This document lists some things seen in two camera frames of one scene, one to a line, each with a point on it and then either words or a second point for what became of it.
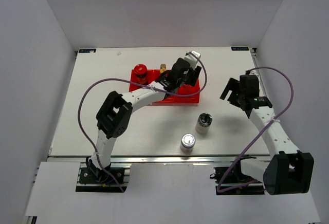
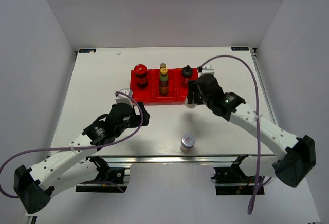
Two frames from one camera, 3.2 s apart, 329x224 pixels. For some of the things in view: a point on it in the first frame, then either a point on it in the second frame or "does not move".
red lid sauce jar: (141, 71) does not move
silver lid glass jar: (187, 142) does not move
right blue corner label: (239, 48) does not move
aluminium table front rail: (67, 160) does not move
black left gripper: (193, 79) → (146, 114)
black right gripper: (233, 85) → (193, 88)
